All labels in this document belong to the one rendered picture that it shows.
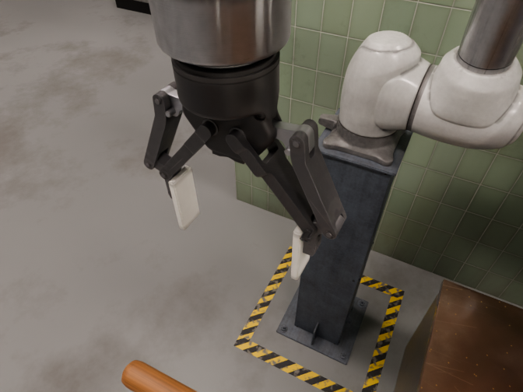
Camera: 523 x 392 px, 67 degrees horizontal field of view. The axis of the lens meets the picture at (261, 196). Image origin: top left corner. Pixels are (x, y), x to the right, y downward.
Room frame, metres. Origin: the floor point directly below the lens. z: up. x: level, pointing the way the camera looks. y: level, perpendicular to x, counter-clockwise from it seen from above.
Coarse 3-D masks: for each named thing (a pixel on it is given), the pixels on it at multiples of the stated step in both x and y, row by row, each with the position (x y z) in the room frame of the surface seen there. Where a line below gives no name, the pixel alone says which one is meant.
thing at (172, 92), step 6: (162, 90) 0.29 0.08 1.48; (168, 90) 0.29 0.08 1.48; (174, 90) 0.29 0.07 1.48; (174, 96) 0.28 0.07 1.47; (174, 102) 0.28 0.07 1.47; (180, 102) 0.28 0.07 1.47; (174, 108) 0.28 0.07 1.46; (180, 108) 0.28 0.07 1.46; (168, 114) 0.28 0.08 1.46; (174, 114) 0.28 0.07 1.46
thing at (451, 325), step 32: (448, 288) 0.65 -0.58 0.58; (448, 320) 0.54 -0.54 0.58; (480, 320) 0.54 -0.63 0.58; (512, 320) 0.54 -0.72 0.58; (416, 352) 0.53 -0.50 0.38; (448, 352) 0.45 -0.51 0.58; (480, 352) 0.45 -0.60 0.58; (512, 352) 0.45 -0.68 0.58; (416, 384) 0.39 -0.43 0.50; (448, 384) 0.37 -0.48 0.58; (480, 384) 0.37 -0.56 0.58; (512, 384) 0.37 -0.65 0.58
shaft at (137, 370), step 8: (136, 360) 0.18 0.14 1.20; (128, 368) 0.17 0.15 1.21; (136, 368) 0.17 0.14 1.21; (144, 368) 0.17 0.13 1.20; (152, 368) 0.17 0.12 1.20; (128, 376) 0.16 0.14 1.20; (136, 376) 0.16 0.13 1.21; (144, 376) 0.16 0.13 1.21; (152, 376) 0.16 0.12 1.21; (160, 376) 0.16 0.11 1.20; (168, 376) 0.16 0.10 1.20; (128, 384) 0.15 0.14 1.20; (136, 384) 0.15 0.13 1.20; (144, 384) 0.15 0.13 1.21; (152, 384) 0.15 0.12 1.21; (160, 384) 0.15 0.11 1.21; (168, 384) 0.15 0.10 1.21; (176, 384) 0.15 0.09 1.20
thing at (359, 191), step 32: (352, 160) 0.76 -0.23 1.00; (352, 192) 0.76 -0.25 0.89; (384, 192) 0.72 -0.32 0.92; (352, 224) 0.75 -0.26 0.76; (288, 256) 1.19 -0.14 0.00; (320, 256) 0.78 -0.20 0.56; (352, 256) 0.74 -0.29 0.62; (320, 288) 0.77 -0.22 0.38; (352, 288) 0.73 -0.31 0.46; (384, 288) 1.00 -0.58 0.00; (256, 320) 0.84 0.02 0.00; (288, 320) 0.83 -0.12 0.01; (320, 320) 0.76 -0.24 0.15; (352, 320) 0.83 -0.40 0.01; (384, 320) 0.84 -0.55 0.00; (256, 352) 0.69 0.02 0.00; (320, 352) 0.69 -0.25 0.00; (384, 352) 0.69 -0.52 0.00; (320, 384) 0.57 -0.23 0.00
